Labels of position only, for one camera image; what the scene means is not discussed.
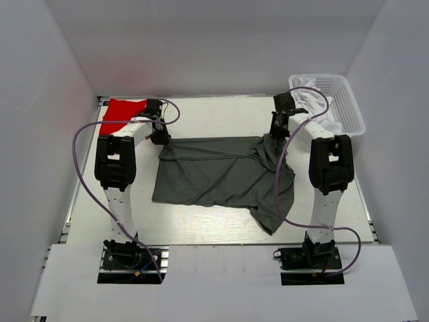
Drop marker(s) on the white plastic basket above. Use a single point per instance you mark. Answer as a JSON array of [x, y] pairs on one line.
[[344, 107]]

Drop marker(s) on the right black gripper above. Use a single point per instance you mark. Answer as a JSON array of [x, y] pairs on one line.
[[274, 132]]

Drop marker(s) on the folded red t shirt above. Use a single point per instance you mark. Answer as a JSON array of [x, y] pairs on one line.
[[119, 120]]

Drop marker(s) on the crumpled white t shirt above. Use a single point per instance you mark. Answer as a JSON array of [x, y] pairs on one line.
[[314, 103]]

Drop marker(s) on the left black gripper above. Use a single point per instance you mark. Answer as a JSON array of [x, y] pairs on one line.
[[162, 139]]

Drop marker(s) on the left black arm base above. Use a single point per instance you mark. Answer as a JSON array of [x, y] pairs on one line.
[[130, 263]]

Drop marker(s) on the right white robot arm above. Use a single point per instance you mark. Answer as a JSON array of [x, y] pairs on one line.
[[330, 171]]

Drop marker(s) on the dark grey t shirt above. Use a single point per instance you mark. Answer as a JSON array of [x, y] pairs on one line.
[[237, 172]]

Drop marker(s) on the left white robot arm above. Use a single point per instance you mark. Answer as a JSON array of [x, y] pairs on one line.
[[115, 169]]

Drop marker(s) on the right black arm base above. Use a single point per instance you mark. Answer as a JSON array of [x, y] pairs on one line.
[[310, 265]]

